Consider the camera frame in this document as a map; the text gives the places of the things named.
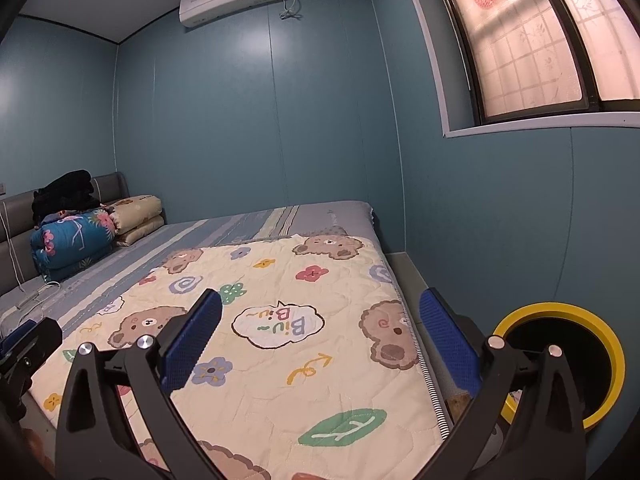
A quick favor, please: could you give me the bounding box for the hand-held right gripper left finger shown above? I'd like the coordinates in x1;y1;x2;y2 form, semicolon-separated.
55;287;223;480

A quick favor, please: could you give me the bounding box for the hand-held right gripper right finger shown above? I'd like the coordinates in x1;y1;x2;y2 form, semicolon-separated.
419;287;587;480

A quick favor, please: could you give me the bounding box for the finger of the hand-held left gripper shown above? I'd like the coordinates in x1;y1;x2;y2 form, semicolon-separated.
0;316;63;393
0;321;37;361

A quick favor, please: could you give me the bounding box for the yellow rimmed black bin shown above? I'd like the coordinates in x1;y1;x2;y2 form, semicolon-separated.
492;302;626;431

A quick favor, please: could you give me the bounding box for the brown cardboard piece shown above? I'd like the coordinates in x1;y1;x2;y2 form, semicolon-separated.
447;394;473;418

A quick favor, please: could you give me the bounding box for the blue floral folded quilt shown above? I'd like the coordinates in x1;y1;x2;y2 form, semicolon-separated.
30;208;118;283

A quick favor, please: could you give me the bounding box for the cream bear print blanket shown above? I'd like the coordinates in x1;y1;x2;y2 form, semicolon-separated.
27;232;448;480

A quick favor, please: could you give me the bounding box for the beige bear folded quilt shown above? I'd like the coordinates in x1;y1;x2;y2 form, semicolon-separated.
102;194;166;247

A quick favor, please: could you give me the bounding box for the black clothes pile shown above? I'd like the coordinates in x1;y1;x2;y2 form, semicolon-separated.
31;170;96;223

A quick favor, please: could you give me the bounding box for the grey padded headboard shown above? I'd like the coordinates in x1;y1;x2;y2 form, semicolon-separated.
0;171;131;296

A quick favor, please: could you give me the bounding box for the dark framed window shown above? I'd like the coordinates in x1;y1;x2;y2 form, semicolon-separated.
397;0;640;140

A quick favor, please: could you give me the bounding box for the white charging cable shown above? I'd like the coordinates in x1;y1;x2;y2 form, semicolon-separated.
0;205;61;311

